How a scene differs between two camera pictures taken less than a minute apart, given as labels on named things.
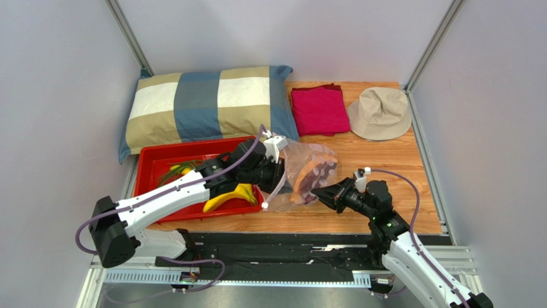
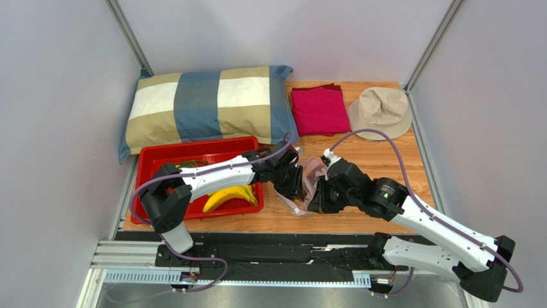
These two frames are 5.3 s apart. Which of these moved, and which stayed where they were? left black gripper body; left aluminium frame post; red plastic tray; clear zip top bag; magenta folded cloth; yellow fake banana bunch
Moved: left black gripper body; clear zip top bag
Stayed: red plastic tray; yellow fake banana bunch; left aluminium frame post; magenta folded cloth
